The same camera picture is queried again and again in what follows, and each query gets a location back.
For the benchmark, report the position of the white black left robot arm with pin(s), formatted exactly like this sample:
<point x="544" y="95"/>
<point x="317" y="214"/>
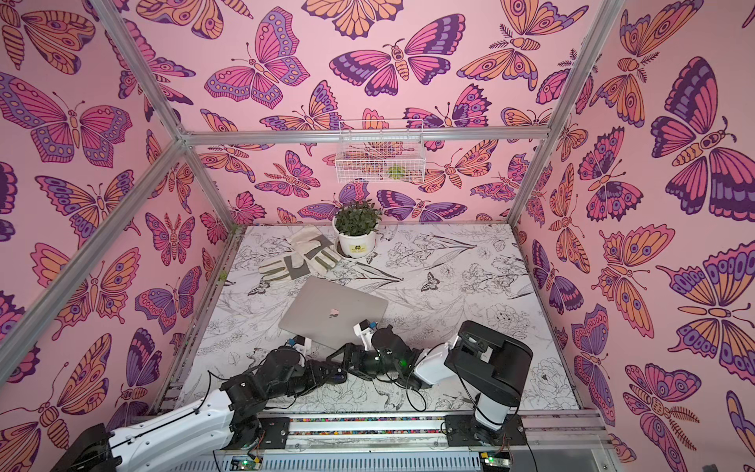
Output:
<point x="227" y="416"/>

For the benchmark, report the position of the aluminium frame struts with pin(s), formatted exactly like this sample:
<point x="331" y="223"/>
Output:
<point x="43" y="311"/>

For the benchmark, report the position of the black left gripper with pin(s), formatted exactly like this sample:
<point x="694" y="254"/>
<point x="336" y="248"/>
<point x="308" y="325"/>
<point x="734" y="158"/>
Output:
<point x="313" y="368"/>

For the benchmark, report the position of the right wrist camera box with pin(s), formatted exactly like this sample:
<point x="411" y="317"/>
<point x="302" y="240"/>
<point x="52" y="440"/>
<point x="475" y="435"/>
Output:
<point x="365" y="330"/>

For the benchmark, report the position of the silver laptop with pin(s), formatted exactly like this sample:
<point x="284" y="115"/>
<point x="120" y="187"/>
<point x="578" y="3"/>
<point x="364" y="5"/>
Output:
<point x="326" y="312"/>

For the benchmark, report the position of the white wire wall basket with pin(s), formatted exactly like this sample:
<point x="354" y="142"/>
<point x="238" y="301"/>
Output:
<point x="365" y="151"/>

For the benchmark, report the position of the white grey work glove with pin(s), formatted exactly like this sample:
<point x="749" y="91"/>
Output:
<point x="317" y="251"/>

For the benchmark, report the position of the green plant in white pot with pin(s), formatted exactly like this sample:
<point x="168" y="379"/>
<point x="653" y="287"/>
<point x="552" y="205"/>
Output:
<point x="356" y="228"/>

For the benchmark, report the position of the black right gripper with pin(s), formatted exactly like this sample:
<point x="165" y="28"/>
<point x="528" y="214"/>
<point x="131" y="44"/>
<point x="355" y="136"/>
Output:
<point x="359" y="359"/>

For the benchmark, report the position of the green ball in basket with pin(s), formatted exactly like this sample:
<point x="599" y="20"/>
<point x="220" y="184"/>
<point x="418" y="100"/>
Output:
<point x="397" y="173"/>

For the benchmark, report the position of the white green striped work glove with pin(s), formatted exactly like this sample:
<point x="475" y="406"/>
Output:
<point x="287" y="267"/>

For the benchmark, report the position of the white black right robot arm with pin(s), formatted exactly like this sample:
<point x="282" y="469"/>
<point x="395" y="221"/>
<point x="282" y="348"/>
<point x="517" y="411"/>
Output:
<point x="491" y="367"/>

